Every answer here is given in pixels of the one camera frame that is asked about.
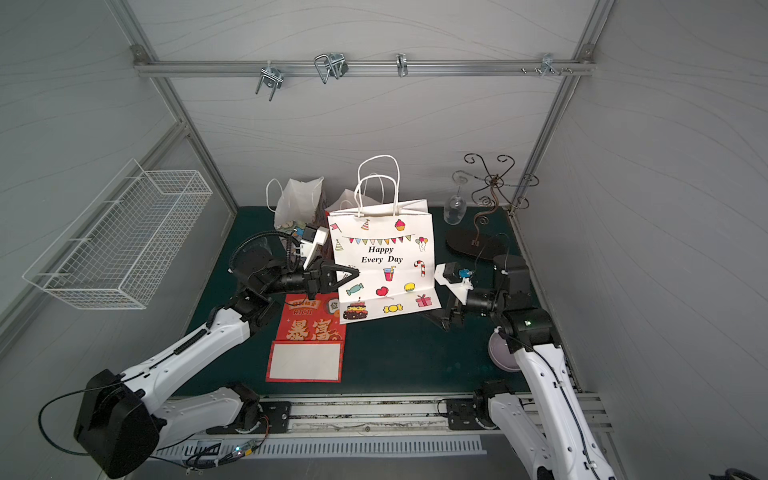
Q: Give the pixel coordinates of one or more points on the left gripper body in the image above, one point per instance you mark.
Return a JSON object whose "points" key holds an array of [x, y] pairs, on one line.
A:
{"points": [[324, 279]]}

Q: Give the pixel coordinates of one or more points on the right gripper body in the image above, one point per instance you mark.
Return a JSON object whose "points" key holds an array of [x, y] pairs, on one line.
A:
{"points": [[456, 306]]}

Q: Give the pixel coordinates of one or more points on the white paper bag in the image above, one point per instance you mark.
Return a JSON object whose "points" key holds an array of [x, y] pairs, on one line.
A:
{"points": [[393, 247]]}

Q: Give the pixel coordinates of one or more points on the red paper bag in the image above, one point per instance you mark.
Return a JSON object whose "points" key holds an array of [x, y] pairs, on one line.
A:
{"points": [[310, 341], [348, 199]]}

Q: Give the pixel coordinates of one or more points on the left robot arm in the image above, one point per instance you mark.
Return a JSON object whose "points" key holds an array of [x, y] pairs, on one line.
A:
{"points": [[124, 418]]}

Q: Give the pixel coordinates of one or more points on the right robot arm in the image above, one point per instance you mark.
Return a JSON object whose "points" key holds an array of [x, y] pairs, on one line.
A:
{"points": [[561, 444]]}

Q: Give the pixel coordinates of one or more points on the floral paper bag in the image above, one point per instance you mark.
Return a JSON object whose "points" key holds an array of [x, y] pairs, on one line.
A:
{"points": [[300, 203]]}

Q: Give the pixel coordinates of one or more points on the pink bowl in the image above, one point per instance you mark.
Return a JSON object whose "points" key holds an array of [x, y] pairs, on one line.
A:
{"points": [[500, 355]]}

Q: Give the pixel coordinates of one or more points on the scrolled metal glass rack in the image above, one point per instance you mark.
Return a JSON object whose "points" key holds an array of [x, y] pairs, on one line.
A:
{"points": [[485, 196]]}

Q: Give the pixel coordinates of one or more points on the wine glass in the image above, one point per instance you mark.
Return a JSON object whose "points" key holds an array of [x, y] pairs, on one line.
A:
{"points": [[455, 209]]}

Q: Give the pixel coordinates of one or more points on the white vent grille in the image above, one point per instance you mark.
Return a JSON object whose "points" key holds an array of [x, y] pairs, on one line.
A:
{"points": [[334, 447]]}

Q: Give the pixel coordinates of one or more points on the metal hook clamp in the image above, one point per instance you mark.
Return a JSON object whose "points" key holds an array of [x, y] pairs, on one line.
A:
{"points": [[271, 80], [330, 65], [547, 68], [401, 65]]}

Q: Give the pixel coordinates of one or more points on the leftmost metal hook clamp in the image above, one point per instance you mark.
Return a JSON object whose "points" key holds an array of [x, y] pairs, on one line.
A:
{"points": [[271, 80]]}

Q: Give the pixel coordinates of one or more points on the rightmost metal hook clamp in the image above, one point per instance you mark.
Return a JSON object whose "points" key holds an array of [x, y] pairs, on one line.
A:
{"points": [[547, 68]]}

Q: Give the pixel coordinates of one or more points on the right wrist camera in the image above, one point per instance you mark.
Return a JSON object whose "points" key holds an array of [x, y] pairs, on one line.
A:
{"points": [[456, 278]]}

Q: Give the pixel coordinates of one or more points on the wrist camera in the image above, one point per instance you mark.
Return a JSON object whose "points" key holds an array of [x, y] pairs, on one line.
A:
{"points": [[456, 278], [309, 243]]}

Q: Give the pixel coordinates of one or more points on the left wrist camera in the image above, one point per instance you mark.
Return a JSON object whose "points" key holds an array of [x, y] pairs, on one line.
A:
{"points": [[309, 243]]}

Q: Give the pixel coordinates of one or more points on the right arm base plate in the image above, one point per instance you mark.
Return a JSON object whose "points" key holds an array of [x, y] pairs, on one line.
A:
{"points": [[467, 414]]}

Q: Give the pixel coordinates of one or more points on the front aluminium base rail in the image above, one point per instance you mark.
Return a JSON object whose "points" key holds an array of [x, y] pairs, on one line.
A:
{"points": [[367, 414]]}

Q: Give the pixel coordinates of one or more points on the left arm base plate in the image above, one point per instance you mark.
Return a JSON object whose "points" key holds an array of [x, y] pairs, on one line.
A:
{"points": [[273, 417]]}

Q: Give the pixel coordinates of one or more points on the horizontal aluminium rail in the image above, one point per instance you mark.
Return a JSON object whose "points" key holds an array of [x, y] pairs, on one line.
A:
{"points": [[357, 68]]}

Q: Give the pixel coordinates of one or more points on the white wire basket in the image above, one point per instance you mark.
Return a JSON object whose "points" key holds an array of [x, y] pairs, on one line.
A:
{"points": [[116, 252]]}

